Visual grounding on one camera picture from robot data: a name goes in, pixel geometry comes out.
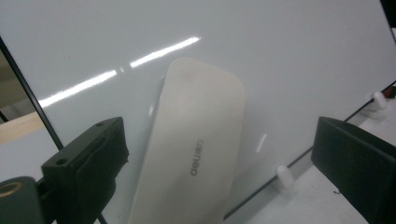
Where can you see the wooden table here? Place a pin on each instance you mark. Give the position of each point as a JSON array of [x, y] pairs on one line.
[[18, 129]]

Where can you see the white whiteboard with black frame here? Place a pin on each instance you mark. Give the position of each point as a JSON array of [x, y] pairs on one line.
[[280, 46]]

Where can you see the small red object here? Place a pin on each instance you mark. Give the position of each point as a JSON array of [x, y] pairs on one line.
[[391, 92]]

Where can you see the white whiteboard stand foot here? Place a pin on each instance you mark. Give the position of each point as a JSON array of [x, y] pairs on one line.
[[379, 100], [285, 179]]

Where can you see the white whiteboard eraser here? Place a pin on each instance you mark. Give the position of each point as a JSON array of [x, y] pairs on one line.
[[193, 140]]

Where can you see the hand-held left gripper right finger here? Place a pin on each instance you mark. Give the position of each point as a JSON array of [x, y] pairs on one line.
[[358, 161]]

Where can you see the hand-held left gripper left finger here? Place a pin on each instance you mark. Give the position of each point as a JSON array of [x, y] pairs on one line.
[[84, 168]]

